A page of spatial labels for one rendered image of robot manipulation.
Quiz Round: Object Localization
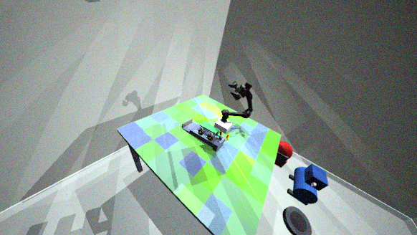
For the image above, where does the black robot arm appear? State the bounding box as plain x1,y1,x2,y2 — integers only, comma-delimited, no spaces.
220,82,253,123

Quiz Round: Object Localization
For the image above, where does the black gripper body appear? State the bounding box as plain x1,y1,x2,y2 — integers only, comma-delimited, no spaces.
232,81,243,100

